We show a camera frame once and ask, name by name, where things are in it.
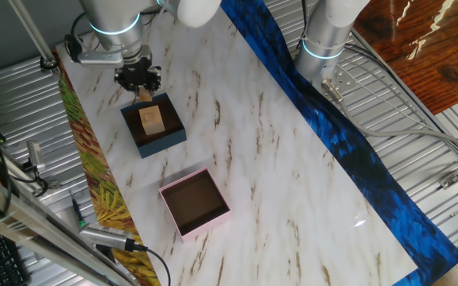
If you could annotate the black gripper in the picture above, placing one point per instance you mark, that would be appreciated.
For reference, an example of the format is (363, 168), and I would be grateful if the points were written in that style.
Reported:
(137, 71)

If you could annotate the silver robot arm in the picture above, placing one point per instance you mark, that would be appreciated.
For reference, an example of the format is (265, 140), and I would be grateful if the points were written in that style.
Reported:
(113, 16)

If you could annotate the dark blue open box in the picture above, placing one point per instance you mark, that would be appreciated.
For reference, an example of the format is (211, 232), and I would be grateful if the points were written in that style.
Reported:
(161, 145)

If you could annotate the pink open box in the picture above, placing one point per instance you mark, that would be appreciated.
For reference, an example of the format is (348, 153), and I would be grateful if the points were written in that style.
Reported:
(205, 228)

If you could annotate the large wooden block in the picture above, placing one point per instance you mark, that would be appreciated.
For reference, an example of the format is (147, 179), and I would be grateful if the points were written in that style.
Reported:
(153, 127)

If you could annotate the yellow green painted cloth strip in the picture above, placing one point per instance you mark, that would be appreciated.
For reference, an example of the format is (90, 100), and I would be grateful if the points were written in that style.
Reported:
(94, 167)

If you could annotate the grey metal pole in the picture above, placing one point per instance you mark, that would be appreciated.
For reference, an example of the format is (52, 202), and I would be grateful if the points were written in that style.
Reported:
(34, 35)

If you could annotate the metal clamp tool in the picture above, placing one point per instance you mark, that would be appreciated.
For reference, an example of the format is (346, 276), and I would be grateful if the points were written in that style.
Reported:
(36, 155)

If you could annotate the green black screwdriver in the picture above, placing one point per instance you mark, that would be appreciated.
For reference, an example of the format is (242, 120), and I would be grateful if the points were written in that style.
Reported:
(78, 214)

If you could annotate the white marble pattern board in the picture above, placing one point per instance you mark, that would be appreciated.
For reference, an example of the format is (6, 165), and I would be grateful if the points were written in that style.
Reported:
(272, 178)

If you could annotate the blue painted cloth strip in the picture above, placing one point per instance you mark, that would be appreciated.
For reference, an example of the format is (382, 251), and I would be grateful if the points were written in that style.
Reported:
(356, 159)

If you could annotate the brown wooden table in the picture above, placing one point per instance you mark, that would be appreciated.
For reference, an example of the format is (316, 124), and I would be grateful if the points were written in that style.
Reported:
(431, 47)

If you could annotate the silver ribbed camera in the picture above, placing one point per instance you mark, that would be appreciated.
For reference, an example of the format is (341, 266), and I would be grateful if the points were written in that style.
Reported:
(105, 236)

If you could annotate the aluminium frame beam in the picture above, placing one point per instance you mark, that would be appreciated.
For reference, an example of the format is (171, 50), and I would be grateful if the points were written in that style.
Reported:
(34, 230)

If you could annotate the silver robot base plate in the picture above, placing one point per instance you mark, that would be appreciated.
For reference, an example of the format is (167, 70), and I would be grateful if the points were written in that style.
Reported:
(344, 77)

